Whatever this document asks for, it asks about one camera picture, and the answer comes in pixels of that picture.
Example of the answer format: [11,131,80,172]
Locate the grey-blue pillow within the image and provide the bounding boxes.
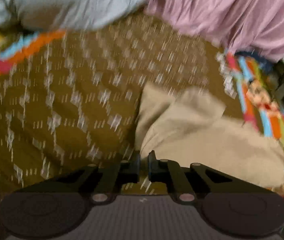
[0,0,148,30]

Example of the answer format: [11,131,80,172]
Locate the beige jacket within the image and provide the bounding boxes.
[135,83,284,187]

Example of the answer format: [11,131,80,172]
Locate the pink satin curtain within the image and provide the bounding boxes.
[145,0,284,61]

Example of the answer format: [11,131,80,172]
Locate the brown cartoon monkey bedsheet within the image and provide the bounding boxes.
[0,13,284,202]

